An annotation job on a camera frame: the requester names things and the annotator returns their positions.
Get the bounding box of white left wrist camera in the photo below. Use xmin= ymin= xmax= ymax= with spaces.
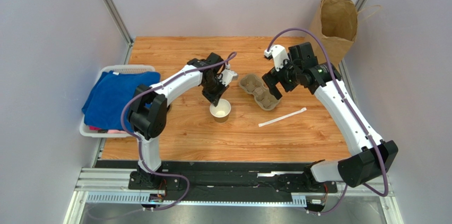
xmin=219 ymin=64 xmax=239 ymax=86

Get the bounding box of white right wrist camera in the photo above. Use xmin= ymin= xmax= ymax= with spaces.
xmin=264 ymin=45 xmax=289 ymax=71

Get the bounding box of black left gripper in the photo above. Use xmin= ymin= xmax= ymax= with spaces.
xmin=202 ymin=76 xmax=229 ymax=107

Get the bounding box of aluminium frame rail front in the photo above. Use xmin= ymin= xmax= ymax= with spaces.
xmin=64 ymin=161 xmax=403 ymax=223

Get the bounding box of white plastic basket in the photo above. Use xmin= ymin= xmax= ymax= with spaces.
xmin=79 ymin=64 xmax=155 ymax=138

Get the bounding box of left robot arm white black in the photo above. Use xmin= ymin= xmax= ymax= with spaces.
xmin=120 ymin=52 xmax=238 ymax=178

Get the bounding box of blue folded cloth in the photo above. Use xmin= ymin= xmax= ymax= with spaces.
xmin=82 ymin=71 xmax=161 ymax=131

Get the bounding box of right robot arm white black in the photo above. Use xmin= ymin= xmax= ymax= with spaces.
xmin=262 ymin=42 xmax=398 ymax=187

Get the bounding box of grey pulp cup carrier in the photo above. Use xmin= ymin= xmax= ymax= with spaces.
xmin=239 ymin=73 xmax=280 ymax=111

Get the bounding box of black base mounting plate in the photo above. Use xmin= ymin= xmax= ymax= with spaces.
xmin=95 ymin=160 xmax=338 ymax=203

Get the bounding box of white paper wrapped straw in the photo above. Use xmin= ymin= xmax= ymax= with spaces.
xmin=258 ymin=107 xmax=307 ymax=127

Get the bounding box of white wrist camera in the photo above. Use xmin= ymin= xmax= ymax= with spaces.
xmin=264 ymin=45 xmax=289 ymax=71
xmin=219 ymin=64 xmax=239 ymax=86

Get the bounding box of brown paper bag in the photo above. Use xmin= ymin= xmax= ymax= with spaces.
xmin=308 ymin=0 xmax=382 ymax=67

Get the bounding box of brown paper coffee cup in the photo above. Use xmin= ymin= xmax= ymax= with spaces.
xmin=210 ymin=99 xmax=231 ymax=124

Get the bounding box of pink cloth in basket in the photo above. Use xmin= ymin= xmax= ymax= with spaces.
xmin=89 ymin=126 xmax=125 ymax=134

